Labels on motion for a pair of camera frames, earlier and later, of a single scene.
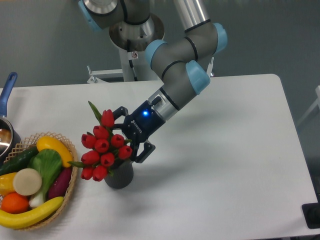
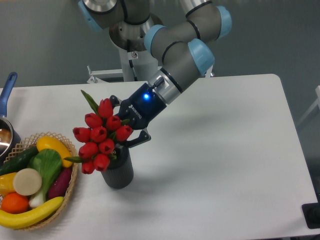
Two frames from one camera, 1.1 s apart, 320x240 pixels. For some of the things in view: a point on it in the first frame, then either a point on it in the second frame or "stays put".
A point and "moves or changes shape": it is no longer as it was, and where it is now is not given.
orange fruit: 14,203 stays put
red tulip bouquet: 103,148 moves or changes shape
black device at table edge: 311,213 stays put
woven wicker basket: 73,167 stays put
